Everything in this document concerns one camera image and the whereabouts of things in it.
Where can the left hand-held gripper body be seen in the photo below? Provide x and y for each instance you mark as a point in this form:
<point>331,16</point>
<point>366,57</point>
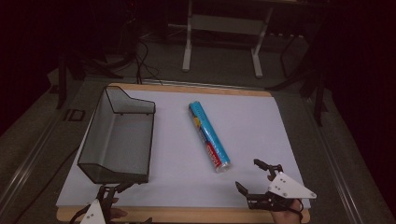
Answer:
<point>94,214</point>

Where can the person's left hand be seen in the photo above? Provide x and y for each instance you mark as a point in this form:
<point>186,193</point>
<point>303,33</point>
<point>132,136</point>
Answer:
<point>118,214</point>

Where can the blue foil-wrapped roll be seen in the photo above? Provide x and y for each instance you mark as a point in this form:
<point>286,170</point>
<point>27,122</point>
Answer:
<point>209,136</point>

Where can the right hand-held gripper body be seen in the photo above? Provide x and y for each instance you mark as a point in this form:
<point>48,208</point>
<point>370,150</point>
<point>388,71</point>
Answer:
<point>288,187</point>

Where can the person's right hand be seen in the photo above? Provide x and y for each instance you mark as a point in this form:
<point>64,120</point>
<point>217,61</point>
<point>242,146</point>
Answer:
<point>286,215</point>

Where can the black metal stand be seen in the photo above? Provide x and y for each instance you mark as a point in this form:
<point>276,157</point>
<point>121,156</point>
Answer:
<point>62,77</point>
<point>318,93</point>

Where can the white metal desk frame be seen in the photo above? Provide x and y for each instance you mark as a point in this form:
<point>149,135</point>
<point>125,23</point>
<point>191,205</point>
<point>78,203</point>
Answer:
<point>257,53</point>

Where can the white table mat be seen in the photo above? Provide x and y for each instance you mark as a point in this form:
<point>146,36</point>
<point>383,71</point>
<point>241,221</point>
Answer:
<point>249,130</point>

